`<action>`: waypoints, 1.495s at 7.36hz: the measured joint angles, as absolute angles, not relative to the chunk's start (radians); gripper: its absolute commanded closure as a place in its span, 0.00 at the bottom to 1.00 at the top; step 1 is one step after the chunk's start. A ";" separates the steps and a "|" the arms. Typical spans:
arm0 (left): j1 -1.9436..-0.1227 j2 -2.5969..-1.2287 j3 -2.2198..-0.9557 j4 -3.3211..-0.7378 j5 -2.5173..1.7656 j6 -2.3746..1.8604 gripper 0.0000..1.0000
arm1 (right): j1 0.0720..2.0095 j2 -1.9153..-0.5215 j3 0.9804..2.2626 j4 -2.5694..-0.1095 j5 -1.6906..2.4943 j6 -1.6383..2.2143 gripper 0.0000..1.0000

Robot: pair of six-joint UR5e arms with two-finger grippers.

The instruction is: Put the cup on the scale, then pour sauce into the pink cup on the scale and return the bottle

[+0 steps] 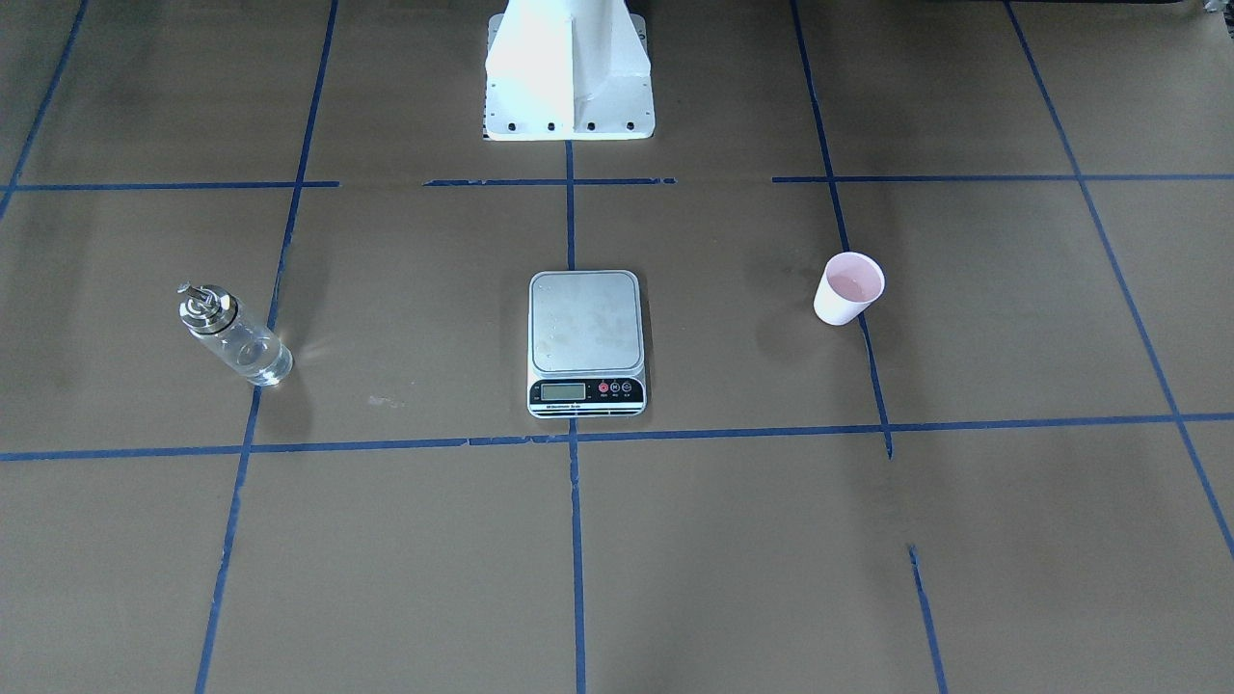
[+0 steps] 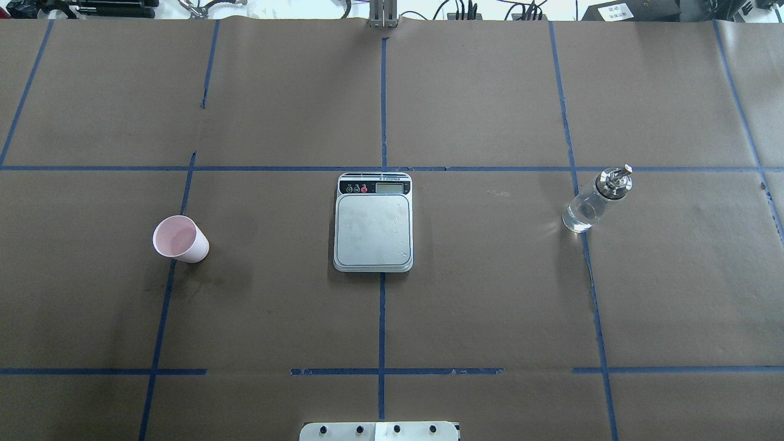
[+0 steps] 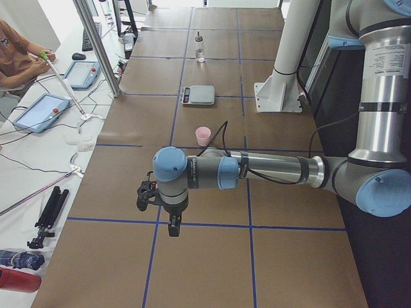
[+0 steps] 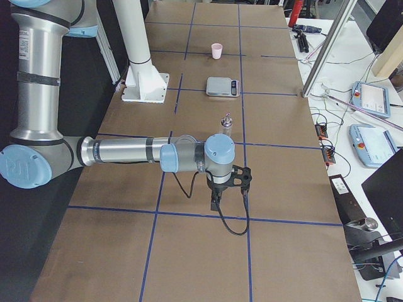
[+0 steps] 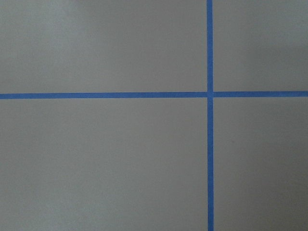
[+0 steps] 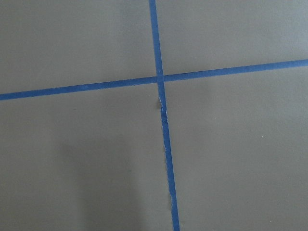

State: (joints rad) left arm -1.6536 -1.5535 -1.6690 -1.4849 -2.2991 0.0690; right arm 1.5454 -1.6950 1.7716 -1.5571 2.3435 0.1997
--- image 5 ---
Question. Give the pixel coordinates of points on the blue tape strip crosswise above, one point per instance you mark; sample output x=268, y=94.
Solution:
x=135, y=95

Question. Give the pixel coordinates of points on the blue tape strip lengthwise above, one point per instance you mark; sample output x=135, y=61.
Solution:
x=210, y=115

